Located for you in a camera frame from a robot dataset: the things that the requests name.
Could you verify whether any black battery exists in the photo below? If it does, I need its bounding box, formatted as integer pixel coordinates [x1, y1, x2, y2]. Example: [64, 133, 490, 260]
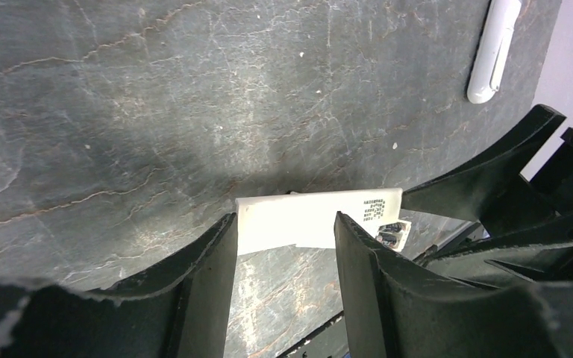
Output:
[376, 233, 398, 247]
[378, 222, 403, 233]

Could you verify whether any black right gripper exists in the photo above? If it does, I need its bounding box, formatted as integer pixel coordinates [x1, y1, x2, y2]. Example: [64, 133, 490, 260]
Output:
[401, 104, 573, 287]

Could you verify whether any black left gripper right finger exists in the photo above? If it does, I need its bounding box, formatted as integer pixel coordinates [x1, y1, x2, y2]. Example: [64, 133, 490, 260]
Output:
[334, 213, 573, 357]

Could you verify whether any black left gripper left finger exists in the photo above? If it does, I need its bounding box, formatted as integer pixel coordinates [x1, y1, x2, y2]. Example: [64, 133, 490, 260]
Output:
[0, 213, 237, 357]

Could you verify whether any white boxed remote with display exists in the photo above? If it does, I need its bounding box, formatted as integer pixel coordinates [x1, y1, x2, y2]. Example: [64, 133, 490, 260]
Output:
[236, 188, 412, 256]

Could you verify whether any white remote control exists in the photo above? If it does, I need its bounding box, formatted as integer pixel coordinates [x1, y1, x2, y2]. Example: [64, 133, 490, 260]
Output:
[466, 0, 522, 104]

